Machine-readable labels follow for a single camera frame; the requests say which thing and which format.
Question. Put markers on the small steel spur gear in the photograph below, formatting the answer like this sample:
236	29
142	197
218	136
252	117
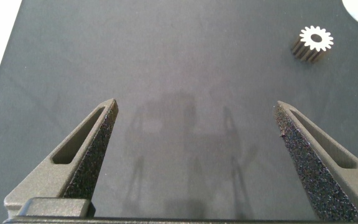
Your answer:
306	38

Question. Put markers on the dark table mat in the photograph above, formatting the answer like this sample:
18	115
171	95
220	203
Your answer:
179	62

